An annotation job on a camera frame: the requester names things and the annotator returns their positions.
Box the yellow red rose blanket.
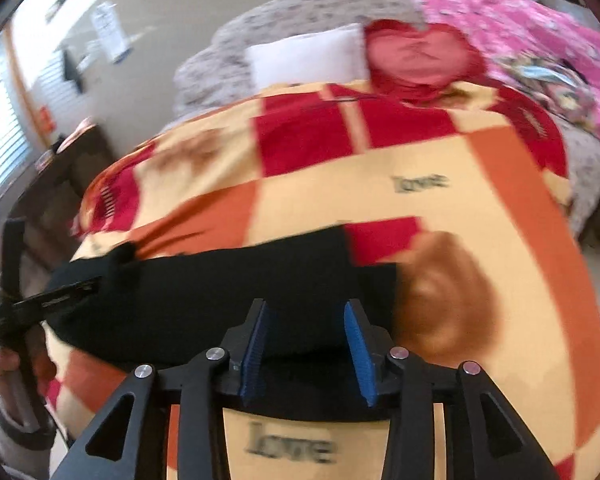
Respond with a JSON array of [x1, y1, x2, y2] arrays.
[[44, 79, 600, 480]]

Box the white pillow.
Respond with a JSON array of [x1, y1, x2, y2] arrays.
[[245, 23, 370, 91]]

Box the dark wooden table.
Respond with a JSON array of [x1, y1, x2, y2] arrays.
[[8, 124, 117, 271]]

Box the left hand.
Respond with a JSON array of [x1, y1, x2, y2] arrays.
[[0, 325, 57, 430]]

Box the black pants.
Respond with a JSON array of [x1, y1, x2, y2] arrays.
[[48, 226, 398, 422]]

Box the red heart cushion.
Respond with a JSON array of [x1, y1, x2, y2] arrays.
[[365, 20, 486, 104]]

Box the colourful cloth item on bed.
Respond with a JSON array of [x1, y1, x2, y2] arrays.
[[496, 52, 596, 125]]

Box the grey floral quilt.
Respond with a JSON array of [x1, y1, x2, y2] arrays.
[[172, 0, 426, 118]]

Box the grey sleeve left forearm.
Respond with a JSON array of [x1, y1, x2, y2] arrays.
[[0, 397, 57, 480]]

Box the pink patterned quilt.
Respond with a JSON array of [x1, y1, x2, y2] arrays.
[[414, 0, 600, 140]]

